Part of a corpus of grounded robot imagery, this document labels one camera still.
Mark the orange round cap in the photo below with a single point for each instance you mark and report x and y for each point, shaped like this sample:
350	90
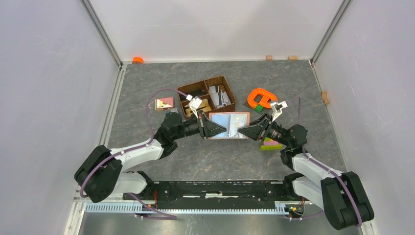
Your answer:
137	60

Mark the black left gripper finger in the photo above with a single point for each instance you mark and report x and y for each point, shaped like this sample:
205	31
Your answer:
207	123
209	132

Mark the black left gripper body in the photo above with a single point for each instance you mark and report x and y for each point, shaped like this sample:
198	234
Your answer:
188	129

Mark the wooden block right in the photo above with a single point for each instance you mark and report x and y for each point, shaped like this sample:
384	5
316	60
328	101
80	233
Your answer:
293	57

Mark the curved wooden piece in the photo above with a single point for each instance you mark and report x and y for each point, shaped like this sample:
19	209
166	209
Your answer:
325	98

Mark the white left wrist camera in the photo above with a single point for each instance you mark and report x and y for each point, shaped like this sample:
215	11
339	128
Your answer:
194	104

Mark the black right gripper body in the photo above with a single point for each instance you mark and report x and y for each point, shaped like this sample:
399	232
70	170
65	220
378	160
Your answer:
276	132

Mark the green building block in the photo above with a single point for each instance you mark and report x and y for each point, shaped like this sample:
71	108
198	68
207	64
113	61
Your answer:
258	108

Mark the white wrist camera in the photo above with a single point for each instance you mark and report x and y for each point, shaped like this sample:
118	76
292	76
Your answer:
277	108
194	104

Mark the pink tan small box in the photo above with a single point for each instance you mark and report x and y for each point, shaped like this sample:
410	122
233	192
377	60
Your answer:
165	103

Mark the yellow-green small block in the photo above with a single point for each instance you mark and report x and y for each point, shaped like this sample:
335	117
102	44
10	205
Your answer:
270	144

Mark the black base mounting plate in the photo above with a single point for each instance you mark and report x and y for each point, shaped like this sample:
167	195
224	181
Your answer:
216	195

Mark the grey cable duct strip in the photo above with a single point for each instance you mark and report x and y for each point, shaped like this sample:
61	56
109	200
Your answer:
136	207

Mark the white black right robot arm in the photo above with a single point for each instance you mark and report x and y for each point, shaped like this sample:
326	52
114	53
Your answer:
340	195

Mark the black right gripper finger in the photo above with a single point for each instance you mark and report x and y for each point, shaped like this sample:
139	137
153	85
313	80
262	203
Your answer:
261	122
255	133

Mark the orange plastic ring toy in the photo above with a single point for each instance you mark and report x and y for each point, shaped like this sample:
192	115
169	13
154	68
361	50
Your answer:
261	96

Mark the gold card front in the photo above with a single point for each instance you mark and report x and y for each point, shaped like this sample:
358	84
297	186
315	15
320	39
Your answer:
204	106

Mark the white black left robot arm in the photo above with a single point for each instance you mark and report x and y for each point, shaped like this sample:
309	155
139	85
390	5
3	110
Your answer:
105	171

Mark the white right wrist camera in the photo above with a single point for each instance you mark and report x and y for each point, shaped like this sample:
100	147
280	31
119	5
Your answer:
277	108

